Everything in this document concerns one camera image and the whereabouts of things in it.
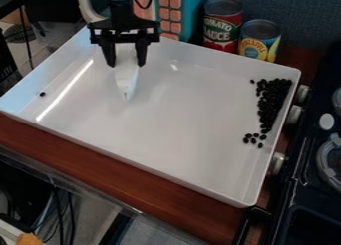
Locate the toy stove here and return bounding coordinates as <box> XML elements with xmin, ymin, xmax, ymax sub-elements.
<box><xmin>231</xmin><ymin>39</ymin><xmax>341</xmax><ymax>245</ymax></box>

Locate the red can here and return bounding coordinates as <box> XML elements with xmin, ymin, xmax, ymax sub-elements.
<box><xmin>202</xmin><ymin>0</ymin><xmax>245</xmax><ymax>54</ymax></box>

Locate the white tray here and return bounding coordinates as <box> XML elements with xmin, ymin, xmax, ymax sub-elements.
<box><xmin>0</xmin><ymin>25</ymin><xmax>303</xmax><ymax>209</ymax></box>

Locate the teal and orange toy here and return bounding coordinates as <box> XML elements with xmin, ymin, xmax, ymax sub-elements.
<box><xmin>73</xmin><ymin>0</ymin><xmax>209</xmax><ymax>43</ymax></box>

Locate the white sweeping tool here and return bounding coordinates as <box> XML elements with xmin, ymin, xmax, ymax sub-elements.
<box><xmin>113</xmin><ymin>58</ymin><xmax>142</xmax><ymax>102</ymax></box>

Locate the pile of black bits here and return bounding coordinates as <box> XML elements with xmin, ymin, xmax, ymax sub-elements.
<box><xmin>240</xmin><ymin>77</ymin><xmax>295</xmax><ymax>149</ymax></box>

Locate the yellow and blue can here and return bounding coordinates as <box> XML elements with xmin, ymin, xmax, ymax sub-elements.
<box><xmin>236</xmin><ymin>18</ymin><xmax>283</xmax><ymax>63</ymax></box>

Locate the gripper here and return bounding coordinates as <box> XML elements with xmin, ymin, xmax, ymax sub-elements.
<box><xmin>86</xmin><ymin>17</ymin><xmax>162</xmax><ymax>69</ymax></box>

